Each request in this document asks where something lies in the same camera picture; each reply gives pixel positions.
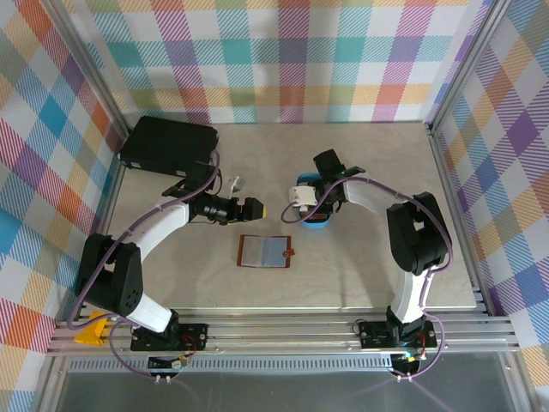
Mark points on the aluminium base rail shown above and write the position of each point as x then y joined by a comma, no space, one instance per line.
279,339

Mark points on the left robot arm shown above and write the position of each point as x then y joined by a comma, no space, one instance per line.
167,219

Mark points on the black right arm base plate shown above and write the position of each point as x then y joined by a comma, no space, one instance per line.
373,335

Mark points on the yellow plastic clamp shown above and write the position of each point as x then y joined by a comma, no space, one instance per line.
88,332

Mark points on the aluminium side rail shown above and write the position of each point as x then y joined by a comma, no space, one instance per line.
450,193
112,184

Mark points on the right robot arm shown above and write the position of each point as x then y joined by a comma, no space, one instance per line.
369,195

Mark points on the brown leather card holder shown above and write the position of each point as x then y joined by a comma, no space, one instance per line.
266,251

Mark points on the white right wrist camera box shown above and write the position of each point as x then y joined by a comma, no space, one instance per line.
302,195

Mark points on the black zip case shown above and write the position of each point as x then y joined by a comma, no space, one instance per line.
167,143

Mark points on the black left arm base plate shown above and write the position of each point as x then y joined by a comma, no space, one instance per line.
193,337

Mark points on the aluminium corner post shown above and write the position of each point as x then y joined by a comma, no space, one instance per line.
91,64
465,64

